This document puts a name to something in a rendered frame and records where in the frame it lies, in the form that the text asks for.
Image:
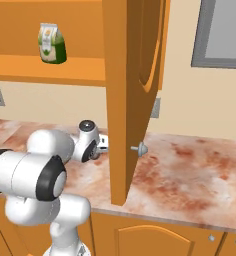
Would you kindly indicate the orange base cupboard door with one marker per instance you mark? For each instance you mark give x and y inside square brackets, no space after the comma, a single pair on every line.
[153,238]
[235,246]

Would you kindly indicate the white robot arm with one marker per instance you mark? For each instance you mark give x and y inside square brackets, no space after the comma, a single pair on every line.
[26,173]

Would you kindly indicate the grey cupboard door knob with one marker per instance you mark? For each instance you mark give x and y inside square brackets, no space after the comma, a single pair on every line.
[141,148]

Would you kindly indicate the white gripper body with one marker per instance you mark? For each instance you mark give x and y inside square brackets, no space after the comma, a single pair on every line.
[103,142]

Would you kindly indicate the orange wall cupboard shelf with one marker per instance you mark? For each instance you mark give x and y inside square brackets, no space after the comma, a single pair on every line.
[20,68]

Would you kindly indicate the orange open cupboard door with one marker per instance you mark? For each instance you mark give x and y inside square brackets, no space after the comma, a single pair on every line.
[123,100]

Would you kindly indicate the green and white bag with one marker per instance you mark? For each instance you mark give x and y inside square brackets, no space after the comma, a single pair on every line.
[51,43]

